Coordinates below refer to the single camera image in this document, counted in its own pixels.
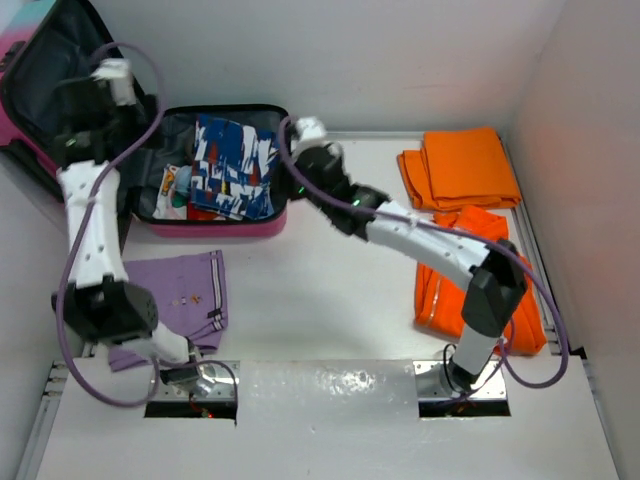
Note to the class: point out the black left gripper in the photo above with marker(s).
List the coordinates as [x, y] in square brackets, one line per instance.
[145, 109]

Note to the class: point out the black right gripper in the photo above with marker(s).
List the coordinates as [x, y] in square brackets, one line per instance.
[292, 194]

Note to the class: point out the blue white patterned shorts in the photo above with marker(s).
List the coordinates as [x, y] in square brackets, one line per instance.
[232, 168]

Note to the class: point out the blue pink cat-ear headphones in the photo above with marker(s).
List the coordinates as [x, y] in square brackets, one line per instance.
[182, 181]

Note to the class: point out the rainbow striped white t-shirt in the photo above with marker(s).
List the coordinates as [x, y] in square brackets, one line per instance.
[171, 206]

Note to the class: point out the purple shirt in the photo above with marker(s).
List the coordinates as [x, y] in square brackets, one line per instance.
[190, 293]

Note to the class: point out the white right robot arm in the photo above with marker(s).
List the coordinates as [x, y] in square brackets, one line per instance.
[487, 273]

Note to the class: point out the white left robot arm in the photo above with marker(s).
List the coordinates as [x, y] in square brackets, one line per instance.
[97, 300]

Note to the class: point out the pink open suitcase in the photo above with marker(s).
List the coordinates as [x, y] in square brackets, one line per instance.
[48, 42]

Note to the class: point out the orange folded cloth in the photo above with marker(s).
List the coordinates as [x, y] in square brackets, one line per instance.
[454, 169]

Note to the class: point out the orange polo shirt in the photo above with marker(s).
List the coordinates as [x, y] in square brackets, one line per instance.
[438, 302]

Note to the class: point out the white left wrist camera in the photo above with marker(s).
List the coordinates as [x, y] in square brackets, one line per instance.
[116, 73]

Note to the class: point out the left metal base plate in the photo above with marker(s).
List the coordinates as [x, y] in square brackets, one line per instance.
[208, 382]

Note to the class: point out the metal base plate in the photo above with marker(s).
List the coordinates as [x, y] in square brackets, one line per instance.
[208, 382]
[431, 383]

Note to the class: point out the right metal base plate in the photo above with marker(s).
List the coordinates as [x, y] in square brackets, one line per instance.
[431, 383]

